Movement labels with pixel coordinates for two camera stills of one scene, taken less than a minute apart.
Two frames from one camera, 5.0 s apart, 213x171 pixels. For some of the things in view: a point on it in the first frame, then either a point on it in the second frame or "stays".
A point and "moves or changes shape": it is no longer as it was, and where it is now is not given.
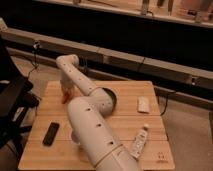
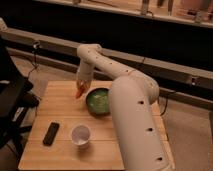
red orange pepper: x=66 y=96 moves or changes shape
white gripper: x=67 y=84 -> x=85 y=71
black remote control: x=50 y=134 stays
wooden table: x=50 y=147 stays
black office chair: x=16 y=100 stays
